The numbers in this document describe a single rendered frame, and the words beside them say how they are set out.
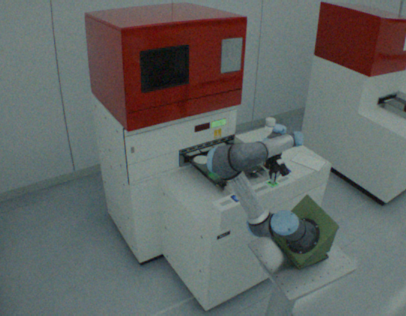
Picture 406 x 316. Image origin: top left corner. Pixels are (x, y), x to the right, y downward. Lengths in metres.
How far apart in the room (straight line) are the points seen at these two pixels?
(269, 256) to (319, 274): 0.27
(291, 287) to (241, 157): 0.68
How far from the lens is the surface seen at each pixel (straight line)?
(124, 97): 1.94
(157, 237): 2.66
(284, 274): 1.78
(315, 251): 1.78
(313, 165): 2.32
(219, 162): 1.48
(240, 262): 2.29
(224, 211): 1.86
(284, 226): 1.63
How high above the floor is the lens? 2.15
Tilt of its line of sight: 32 degrees down
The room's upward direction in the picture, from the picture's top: 2 degrees clockwise
